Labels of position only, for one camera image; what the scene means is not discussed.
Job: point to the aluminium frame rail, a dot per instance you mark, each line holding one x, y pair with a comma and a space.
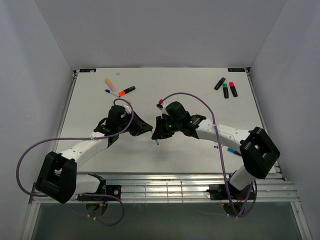
192, 188

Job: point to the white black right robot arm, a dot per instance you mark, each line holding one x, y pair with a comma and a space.
258, 151

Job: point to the orange cap black highlighter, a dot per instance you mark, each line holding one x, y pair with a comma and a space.
126, 91

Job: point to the light blue cap black highlighter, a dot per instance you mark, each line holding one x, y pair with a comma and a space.
231, 150

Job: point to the blue corner label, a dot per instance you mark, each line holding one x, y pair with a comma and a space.
87, 70
236, 70

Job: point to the small blue cap white marker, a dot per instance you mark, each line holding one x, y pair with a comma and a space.
112, 93

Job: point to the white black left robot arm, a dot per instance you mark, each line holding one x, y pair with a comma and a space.
58, 176

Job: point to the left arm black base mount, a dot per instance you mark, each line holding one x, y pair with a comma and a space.
111, 190

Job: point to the peach pastel highlighter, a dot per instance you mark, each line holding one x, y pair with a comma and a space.
110, 85

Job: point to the left blue corner label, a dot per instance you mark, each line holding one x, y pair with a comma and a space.
87, 70

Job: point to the purple cap black highlighter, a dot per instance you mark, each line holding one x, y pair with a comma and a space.
219, 83

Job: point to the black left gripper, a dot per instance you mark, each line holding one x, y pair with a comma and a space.
141, 126

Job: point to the pink cap black highlighter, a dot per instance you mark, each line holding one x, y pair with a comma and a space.
233, 89

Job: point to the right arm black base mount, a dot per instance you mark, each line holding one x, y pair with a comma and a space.
219, 192

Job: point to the green cap black highlighter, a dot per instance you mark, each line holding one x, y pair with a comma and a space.
225, 90

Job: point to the right blue corner label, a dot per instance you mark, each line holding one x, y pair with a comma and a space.
236, 70

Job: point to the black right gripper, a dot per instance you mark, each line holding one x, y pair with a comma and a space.
160, 132

